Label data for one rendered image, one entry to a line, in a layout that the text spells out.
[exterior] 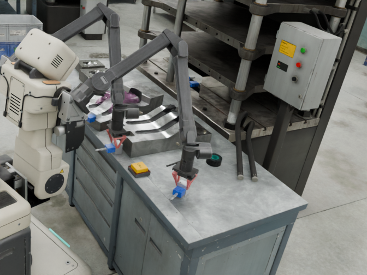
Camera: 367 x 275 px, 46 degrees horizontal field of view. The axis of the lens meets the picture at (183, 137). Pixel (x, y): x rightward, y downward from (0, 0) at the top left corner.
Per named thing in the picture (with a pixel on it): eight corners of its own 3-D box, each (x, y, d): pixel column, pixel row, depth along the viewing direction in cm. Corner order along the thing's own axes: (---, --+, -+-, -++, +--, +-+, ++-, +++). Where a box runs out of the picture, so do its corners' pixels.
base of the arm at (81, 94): (59, 91, 170) (78, 102, 164) (73, 77, 173) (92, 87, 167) (69, 103, 177) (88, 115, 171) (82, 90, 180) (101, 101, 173)
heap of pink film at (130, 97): (112, 114, 238) (113, 101, 234) (91, 102, 247) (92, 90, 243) (144, 104, 257) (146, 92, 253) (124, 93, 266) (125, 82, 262)
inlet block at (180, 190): (174, 207, 184) (176, 197, 181) (164, 202, 186) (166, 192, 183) (188, 193, 195) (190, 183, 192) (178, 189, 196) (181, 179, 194)
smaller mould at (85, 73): (87, 87, 279) (88, 77, 276) (78, 78, 289) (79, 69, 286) (115, 85, 290) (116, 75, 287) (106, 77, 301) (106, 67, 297)
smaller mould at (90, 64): (81, 75, 296) (82, 66, 293) (75, 68, 305) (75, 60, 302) (104, 73, 305) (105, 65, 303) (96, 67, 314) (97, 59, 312)
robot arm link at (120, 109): (111, 104, 205) (113, 109, 200) (125, 104, 207) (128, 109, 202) (110, 117, 208) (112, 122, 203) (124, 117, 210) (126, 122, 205)
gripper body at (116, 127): (118, 125, 215) (119, 112, 211) (126, 135, 208) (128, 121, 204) (106, 127, 211) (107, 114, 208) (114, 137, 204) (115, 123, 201)
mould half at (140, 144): (130, 157, 212) (133, 134, 206) (108, 133, 230) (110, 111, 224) (209, 143, 240) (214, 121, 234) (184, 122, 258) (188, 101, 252)
